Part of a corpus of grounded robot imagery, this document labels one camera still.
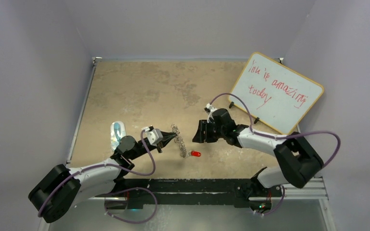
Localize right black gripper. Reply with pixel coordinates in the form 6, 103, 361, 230
193, 120, 226, 143

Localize silver disc with keyrings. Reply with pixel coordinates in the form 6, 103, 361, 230
171, 124, 187, 158

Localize keys with red green tags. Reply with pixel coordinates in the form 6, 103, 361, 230
188, 151, 201, 157

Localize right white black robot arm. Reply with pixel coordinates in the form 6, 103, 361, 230
192, 108, 324, 196

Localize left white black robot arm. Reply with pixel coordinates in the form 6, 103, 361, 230
28, 127, 177, 223

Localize whiteboard with red writing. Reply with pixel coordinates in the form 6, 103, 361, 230
228, 52, 324, 135

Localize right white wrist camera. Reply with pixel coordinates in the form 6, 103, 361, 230
204, 103, 218, 123

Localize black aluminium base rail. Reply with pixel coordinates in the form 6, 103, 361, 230
106, 178, 283, 210

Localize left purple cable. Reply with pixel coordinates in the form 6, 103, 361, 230
37, 127, 159, 224

